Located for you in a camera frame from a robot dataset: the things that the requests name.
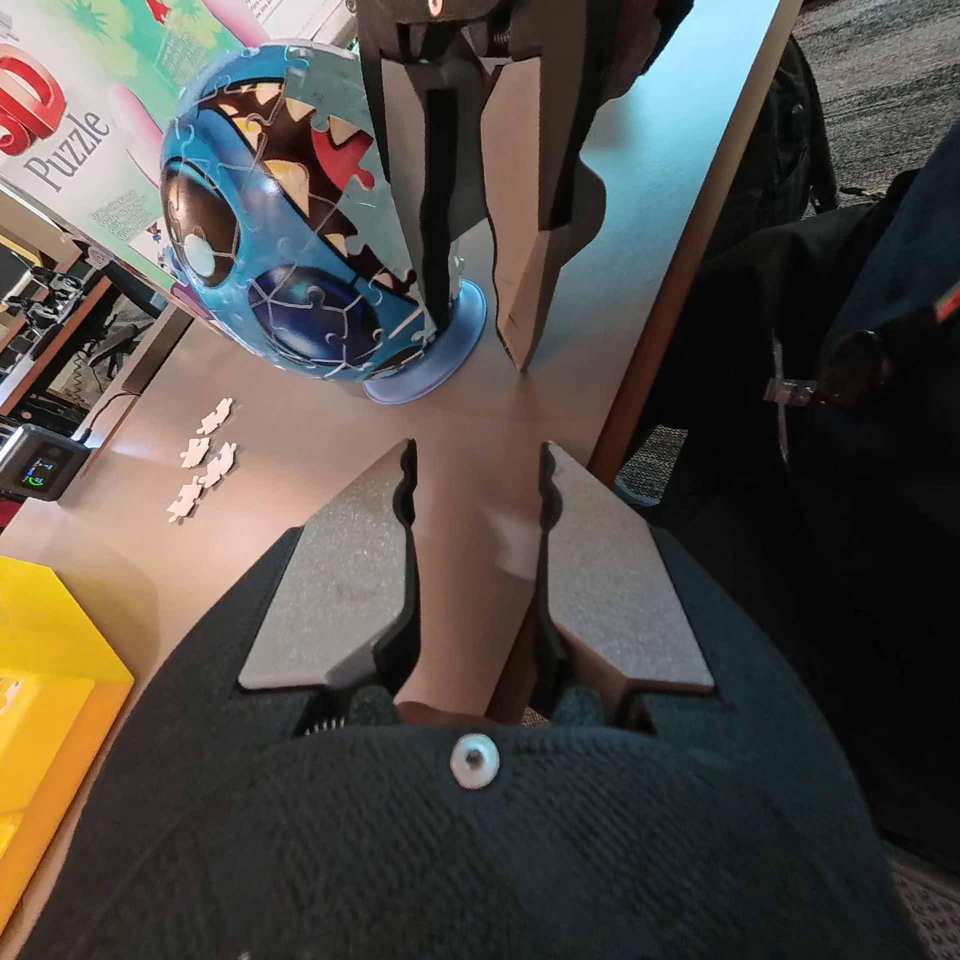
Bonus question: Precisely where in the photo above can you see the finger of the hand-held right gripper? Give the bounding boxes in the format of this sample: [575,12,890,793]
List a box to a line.
[381,58,490,336]
[480,58,594,374]

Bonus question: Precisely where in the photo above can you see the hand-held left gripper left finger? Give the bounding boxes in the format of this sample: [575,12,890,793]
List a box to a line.
[238,438,423,695]

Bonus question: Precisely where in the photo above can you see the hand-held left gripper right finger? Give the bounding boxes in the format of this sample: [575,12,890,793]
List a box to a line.
[528,441,716,725]

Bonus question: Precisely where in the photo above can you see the blue cartoon puzzle ball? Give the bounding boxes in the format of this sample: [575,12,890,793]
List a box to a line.
[159,41,466,387]

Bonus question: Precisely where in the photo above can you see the colourful puzzle box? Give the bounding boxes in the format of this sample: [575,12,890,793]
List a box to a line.
[0,0,361,320]

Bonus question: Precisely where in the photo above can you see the person's dark clothing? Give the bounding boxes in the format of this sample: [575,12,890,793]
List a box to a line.
[622,123,960,875]

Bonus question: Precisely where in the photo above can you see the black backpack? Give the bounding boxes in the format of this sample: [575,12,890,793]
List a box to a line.
[712,33,840,260]

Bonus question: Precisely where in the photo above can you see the yellow plastic bin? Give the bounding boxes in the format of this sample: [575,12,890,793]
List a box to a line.
[0,556,136,909]

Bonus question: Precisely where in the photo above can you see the black power bank with screen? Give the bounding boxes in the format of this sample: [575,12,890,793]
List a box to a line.
[0,423,91,502]

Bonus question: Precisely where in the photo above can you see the background wooden desk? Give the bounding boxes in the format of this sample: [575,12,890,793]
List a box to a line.
[0,251,121,417]

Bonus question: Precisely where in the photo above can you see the black power cable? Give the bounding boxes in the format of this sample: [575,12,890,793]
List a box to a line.
[75,390,144,444]

